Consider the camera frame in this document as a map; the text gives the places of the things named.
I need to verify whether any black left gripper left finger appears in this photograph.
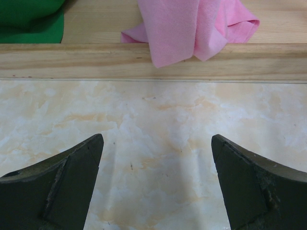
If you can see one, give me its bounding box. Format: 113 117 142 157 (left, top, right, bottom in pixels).
0 134 104 230

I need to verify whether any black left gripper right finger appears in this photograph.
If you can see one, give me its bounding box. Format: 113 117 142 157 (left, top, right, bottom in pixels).
211 135 307 230

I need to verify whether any wooden clothes rack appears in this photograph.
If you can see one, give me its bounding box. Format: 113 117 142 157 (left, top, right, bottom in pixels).
0 0 307 83

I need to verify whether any green tank top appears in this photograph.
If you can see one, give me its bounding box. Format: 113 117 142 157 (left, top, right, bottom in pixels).
0 0 65 44

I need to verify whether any pink t-shirt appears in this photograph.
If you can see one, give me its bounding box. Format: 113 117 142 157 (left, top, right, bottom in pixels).
121 0 260 68

